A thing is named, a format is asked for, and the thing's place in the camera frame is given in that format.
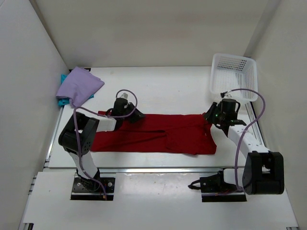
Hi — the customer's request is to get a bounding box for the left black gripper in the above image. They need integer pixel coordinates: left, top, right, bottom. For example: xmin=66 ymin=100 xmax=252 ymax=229
xmin=121 ymin=102 xmax=146 ymax=124

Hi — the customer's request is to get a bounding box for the red t shirt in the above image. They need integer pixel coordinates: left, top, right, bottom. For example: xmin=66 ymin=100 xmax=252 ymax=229
xmin=91 ymin=114 xmax=217 ymax=155

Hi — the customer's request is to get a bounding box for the lavender t shirt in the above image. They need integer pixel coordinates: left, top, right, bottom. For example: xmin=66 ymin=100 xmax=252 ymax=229
xmin=56 ymin=66 xmax=105 ymax=109

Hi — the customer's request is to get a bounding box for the teal t shirt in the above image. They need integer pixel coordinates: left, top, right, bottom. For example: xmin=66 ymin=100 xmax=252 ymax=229
xmin=57 ymin=73 xmax=95 ymax=108

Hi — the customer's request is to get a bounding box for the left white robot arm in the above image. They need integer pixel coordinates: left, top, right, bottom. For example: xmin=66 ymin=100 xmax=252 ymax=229
xmin=58 ymin=98 xmax=146 ymax=192

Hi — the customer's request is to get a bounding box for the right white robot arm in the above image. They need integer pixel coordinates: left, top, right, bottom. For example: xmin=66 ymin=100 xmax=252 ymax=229
xmin=203 ymin=99 xmax=284 ymax=195

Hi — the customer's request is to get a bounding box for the white plastic laundry basket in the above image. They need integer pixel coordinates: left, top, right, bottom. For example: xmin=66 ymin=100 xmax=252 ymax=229
xmin=209 ymin=53 xmax=258 ymax=104

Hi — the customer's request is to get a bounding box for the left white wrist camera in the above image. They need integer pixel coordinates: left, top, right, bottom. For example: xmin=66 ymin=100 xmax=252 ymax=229
xmin=120 ymin=92 xmax=128 ymax=100

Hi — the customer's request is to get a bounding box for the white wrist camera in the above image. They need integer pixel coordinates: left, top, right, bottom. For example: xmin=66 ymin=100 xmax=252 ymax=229
xmin=120 ymin=92 xmax=128 ymax=100
xmin=220 ymin=91 xmax=232 ymax=99

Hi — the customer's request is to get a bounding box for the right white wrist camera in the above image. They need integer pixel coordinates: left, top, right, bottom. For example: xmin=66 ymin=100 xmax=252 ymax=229
xmin=220 ymin=91 xmax=232 ymax=99

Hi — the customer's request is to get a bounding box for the aluminium rail bar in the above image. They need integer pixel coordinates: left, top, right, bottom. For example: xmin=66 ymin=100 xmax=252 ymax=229
xmin=98 ymin=166 xmax=223 ymax=173

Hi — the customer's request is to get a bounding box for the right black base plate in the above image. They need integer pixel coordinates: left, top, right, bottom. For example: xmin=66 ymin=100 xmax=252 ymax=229
xmin=188 ymin=176 xmax=248 ymax=203

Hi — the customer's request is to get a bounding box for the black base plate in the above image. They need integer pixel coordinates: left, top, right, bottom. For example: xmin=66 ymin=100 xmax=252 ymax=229
xmin=71 ymin=173 xmax=116 ymax=201
xmin=188 ymin=176 xmax=248 ymax=203

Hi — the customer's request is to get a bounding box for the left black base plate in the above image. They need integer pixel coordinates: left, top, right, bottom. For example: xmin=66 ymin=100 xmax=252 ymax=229
xmin=71 ymin=173 xmax=116 ymax=201

